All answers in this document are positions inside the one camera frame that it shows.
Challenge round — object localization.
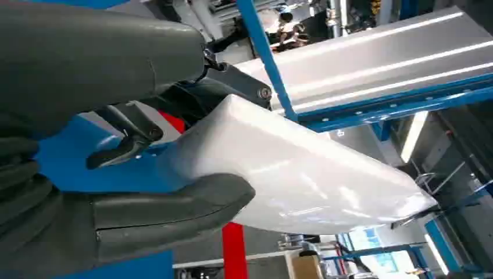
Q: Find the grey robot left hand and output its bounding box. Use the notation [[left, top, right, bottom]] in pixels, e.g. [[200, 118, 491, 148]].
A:
[[0, 0, 272, 279]]

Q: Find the white curved plastic panel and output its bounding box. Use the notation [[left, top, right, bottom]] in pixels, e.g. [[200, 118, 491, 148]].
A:
[[159, 94, 438, 235]]

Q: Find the red barrier belt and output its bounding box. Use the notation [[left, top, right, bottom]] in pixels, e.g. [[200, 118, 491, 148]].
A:
[[158, 110, 187, 134], [222, 222, 249, 279]]

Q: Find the blue metal shelf rack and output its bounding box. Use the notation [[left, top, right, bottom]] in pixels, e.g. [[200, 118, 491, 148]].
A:
[[36, 0, 493, 194]]

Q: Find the person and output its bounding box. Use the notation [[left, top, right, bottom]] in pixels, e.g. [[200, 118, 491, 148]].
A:
[[269, 5, 311, 52]]

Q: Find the cardboard box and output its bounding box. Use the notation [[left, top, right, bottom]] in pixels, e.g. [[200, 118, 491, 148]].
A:
[[285, 252, 325, 279]]

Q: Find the small blue metal rack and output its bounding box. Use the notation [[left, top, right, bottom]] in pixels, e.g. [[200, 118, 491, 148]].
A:
[[323, 180, 493, 279]]

